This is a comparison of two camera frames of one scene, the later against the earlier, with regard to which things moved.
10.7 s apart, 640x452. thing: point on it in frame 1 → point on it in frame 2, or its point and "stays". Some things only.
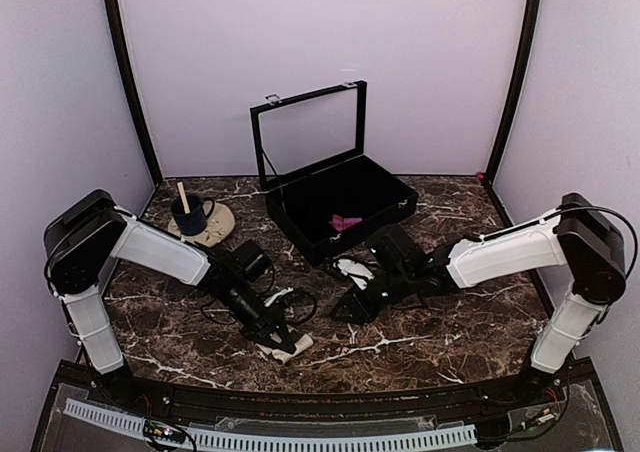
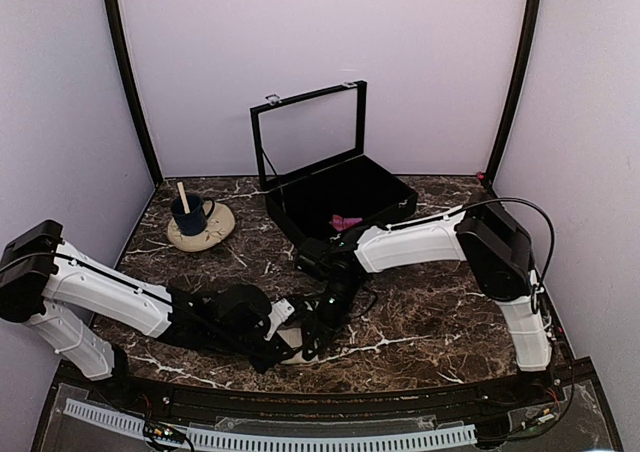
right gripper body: [371, 310] → [334, 315]
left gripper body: [255, 327] → [260, 363]
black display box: [321, 190] stays
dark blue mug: [194, 222] stays
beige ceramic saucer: [219, 227] stays
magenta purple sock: [340, 222] stays
